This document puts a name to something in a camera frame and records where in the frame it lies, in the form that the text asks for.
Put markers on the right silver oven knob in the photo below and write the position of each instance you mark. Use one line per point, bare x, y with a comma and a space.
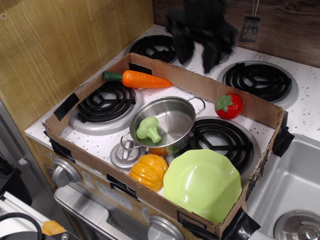
162, 229

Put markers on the hanging steel spatula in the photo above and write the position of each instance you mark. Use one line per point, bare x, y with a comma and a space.
250, 27

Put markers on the left silver oven knob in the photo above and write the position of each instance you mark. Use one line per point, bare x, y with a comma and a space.
64, 173

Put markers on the small steel pot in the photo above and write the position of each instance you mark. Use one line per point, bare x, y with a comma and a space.
176, 118

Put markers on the front left black burner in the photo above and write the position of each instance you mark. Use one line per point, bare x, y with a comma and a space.
107, 110

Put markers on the silver toy sink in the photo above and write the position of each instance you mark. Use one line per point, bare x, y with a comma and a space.
289, 183

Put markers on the orange toy pumpkin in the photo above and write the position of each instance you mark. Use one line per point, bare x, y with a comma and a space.
150, 171

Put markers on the silver oven knob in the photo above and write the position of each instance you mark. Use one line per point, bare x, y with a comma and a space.
64, 173
162, 229

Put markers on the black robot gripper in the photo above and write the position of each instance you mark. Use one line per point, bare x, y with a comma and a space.
203, 26

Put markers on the silver oven door handle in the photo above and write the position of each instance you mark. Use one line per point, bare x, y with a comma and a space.
102, 222

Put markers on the brown cardboard fence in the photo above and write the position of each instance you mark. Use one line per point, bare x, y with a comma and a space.
255, 109

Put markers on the silver back stovetop knob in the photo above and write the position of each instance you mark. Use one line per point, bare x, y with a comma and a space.
224, 58

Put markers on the green plastic plate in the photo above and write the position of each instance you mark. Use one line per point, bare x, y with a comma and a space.
203, 182

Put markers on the silver stovetop knob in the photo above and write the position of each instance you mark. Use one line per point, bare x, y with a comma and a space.
224, 58
125, 154

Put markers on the orange toy carrot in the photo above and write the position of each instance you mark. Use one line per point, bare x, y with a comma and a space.
136, 79

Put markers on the orange object bottom left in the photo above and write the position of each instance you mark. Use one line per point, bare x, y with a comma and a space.
51, 228

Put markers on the green toy broccoli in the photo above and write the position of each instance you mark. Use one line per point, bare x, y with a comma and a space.
148, 128

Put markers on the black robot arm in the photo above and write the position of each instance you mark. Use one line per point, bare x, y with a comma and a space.
216, 5

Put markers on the silver sink drain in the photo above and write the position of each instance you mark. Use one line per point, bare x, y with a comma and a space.
297, 225

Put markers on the red toy tomato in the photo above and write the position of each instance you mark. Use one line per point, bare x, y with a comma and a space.
229, 106

